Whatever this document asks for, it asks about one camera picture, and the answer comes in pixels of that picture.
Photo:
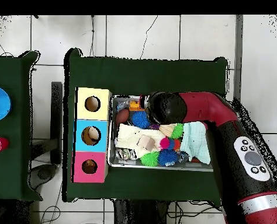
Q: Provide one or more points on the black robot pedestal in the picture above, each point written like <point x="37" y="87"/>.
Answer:
<point x="138" y="214"/>

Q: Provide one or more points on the wooden three-hole box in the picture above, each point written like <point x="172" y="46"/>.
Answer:
<point x="82" y="144"/>

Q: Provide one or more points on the orange building brick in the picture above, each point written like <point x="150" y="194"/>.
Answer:
<point x="134" y="106"/>

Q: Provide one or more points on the mint green cloth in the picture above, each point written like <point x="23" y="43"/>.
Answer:
<point x="194" y="142"/>

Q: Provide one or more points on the striped wooden block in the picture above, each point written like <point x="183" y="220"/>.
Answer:
<point x="167" y="129"/>

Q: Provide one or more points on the blue spiky rubber ball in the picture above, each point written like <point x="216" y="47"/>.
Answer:
<point x="139" y="120"/>
<point x="167" y="157"/>

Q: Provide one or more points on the cream cloth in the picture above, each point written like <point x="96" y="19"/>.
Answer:
<point x="129" y="137"/>

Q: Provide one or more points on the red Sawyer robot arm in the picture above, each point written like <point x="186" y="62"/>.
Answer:
<point x="211" y="107"/>

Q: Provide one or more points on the green spiky rubber ball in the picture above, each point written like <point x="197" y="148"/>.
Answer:
<point x="150" y="159"/>

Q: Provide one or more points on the silver mesh bin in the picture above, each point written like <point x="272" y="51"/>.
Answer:
<point x="119" y="163"/>

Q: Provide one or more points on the plain wooden wedge block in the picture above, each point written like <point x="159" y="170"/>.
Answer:
<point x="147" y="142"/>

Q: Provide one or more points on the green spiky toy with eyes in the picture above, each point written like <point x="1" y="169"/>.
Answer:
<point x="178" y="130"/>

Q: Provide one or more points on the dark green tablecloth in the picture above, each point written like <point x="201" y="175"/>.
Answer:
<point x="7" y="175"/>
<point x="140" y="77"/>

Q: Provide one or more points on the brown toy ball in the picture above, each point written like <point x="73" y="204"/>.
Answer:
<point x="122" y="116"/>

